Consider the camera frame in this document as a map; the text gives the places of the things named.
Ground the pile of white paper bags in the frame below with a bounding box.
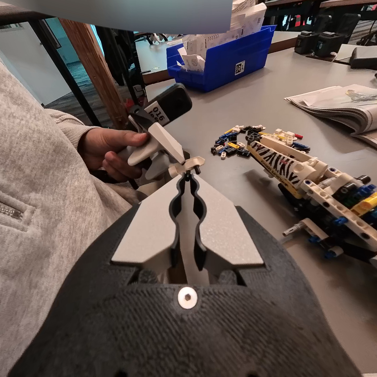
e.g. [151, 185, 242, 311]
[176, 0, 267, 73]

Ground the black charging dock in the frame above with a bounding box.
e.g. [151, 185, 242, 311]
[315, 13, 361, 59]
[294, 14, 332, 56]

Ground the wooden post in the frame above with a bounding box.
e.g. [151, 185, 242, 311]
[58, 18, 131, 131]

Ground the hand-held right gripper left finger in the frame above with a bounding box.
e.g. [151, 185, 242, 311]
[111, 174, 189, 279]

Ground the pile of small lego pieces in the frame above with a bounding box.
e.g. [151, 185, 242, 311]
[210, 125, 311, 160]

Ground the dark hanging jacket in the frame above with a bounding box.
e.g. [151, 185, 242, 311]
[95, 25, 142, 86]

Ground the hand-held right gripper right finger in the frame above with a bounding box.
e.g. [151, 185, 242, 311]
[191, 174, 264, 283]

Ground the person's grey sweatshirt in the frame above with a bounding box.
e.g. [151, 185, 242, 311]
[0, 57, 148, 377]

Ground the black lego pin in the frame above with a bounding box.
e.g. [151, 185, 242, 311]
[182, 166, 201, 184]

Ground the person's left forearm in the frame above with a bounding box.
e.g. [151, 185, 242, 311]
[44, 107, 102, 174]

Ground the zebra striped lego model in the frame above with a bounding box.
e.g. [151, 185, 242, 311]
[246, 140, 377, 263]

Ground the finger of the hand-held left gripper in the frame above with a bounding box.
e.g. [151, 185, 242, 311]
[147, 122, 186, 166]
[127, 141, 172, 181]

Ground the black power adapter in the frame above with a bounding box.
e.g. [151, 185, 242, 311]
[350, 45, 377, 70]

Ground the beige lego piece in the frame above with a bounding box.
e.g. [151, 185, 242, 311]
[168, 156, 205, 178]

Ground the black table leg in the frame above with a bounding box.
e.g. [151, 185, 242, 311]
[28, 19, 102, 128]

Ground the person's left hand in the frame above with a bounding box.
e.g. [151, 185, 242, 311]
[77, 127, 148, 182]

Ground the blue plastic bin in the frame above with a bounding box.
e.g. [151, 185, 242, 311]
[166, 25, 277, 93]

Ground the lego instruction booklet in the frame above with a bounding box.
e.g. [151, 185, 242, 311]
[284, 84, 377, 148]

